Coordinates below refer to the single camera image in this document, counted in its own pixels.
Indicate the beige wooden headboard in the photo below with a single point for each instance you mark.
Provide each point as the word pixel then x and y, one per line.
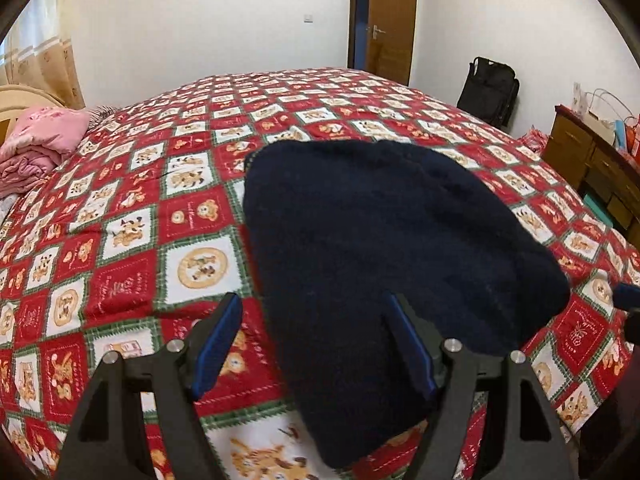
pixel 20 100

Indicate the pink folded quilt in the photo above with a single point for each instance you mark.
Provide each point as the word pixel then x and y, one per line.
pixel 45 135

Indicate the sheer beige curtain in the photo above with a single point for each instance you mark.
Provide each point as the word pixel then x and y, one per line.
pixel 45 60

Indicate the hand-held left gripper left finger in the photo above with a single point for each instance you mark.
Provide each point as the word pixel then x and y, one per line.
pixel 220 345

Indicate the red patterned bag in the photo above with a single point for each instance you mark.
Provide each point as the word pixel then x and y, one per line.
pixel 534 141

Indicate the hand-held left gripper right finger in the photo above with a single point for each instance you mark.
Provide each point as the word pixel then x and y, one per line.
pixel 415 345

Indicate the teal box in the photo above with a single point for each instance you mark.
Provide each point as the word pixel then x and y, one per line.
pixel 599 211

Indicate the striped cloth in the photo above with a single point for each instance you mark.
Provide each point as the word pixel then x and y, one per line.
pixel 102 115

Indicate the brown wooden dresser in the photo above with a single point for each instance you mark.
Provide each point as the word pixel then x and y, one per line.
pixel 585 155

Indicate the black bag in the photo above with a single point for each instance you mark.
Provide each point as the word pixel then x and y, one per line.
pixel 487 92

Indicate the grey cloth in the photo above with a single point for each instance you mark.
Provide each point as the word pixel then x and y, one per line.
pixel 7 207

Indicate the brown wooden door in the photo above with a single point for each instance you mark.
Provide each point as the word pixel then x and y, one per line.
pixel 392 10

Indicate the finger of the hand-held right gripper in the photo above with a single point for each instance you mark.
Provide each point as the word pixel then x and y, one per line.
pixel 627 296

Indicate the navy knit sweater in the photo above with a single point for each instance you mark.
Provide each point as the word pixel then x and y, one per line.
pixel 375 235

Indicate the red boxes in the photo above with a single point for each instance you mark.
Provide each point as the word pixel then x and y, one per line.
pixel 633 137

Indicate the blue packet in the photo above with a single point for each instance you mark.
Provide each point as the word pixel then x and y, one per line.
pixel 619 134

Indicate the red checkered printed bedspread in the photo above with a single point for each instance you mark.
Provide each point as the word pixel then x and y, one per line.
pixel 125 270

